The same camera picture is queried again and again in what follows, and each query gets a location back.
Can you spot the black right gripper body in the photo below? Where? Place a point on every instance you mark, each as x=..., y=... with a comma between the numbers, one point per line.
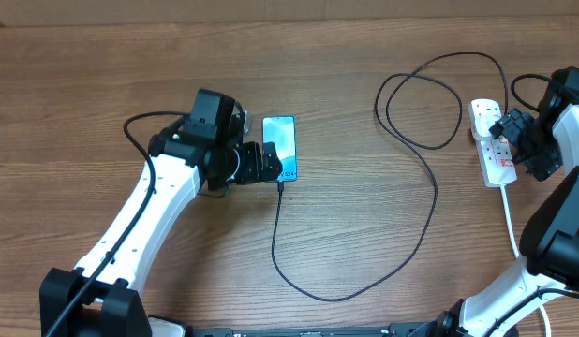
x=535, y=140

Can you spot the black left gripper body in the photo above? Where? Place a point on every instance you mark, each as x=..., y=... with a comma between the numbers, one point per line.
x=240, y=165

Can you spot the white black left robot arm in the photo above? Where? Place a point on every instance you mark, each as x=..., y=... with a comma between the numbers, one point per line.
x=202, y=148

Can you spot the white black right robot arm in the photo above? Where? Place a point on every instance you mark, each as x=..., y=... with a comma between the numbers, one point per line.
x=547, y=266

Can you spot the white charger plug adapter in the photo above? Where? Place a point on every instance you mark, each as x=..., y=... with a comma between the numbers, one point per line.
x=481, y=125

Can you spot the white power strip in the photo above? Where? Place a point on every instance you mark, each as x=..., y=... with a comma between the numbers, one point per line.
x=495, y=154

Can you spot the cardboard back panel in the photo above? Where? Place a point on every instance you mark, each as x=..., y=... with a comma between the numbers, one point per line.
x=40, y=13

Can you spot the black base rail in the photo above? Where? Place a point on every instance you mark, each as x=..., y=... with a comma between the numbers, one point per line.
x=294, y=332

